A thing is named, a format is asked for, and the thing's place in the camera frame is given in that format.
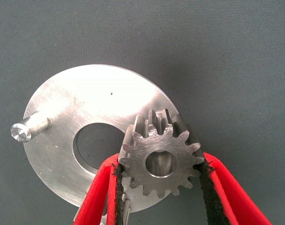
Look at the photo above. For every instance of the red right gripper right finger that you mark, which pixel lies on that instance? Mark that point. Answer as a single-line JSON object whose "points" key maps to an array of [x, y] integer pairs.
{"points": [[227, 201]]}

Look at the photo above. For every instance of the round metal carrier plate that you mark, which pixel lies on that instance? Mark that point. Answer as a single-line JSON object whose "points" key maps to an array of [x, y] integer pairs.
{"points": [[86, 98]]}

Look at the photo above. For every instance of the dark grey table cloth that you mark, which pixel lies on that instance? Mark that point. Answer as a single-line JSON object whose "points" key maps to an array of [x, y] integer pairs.
{"points": [[203, 35]]}

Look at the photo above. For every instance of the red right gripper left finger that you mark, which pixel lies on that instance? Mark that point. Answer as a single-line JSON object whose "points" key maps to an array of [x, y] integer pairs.
{"points": [[98, 199]]}

